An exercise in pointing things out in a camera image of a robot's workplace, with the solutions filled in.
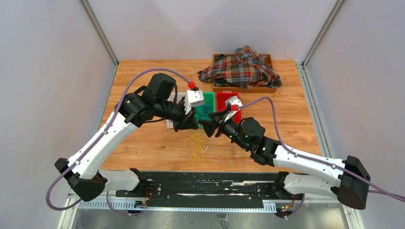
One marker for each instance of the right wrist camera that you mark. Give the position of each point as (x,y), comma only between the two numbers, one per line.
(233,105)

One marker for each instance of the green plastic bin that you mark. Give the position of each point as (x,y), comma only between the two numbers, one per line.
(201,112)

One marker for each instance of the plaid shirt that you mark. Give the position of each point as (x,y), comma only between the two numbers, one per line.
(245,69)

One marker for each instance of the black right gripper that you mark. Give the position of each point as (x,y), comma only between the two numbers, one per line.
(210,126)

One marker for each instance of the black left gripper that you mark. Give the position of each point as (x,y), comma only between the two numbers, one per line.
(186,122)

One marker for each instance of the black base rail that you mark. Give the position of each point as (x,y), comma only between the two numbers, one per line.
(209,190)

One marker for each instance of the red plastic bin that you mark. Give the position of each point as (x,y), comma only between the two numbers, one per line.
(221,97)

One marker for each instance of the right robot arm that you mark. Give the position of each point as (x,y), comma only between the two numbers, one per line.
(343,179)

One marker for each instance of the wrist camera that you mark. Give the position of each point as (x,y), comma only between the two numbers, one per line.
(233,105)
(194,97)

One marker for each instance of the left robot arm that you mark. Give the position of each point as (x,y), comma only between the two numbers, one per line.
(82,170)

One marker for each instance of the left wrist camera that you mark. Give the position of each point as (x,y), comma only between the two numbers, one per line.
(194,97)

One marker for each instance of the white plastic bin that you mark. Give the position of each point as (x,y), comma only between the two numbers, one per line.
(180,95)

